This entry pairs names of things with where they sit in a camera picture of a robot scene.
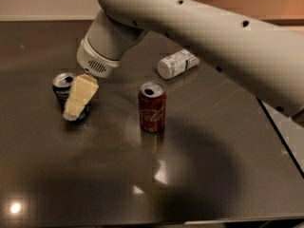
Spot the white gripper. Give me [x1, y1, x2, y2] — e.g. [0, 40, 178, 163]
[63, 37, 121, 122]

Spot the blue pepsi can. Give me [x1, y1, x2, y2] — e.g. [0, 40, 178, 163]
[52, 72, 91, 123]

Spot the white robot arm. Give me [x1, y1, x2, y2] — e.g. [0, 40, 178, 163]
[77, 0, 304, 124]

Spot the red coca-cola can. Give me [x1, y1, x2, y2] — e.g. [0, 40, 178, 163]
[138, 82, 167, 132]

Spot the grey side table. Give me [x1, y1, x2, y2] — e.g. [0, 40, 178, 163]
[257, 100, 304, 178]

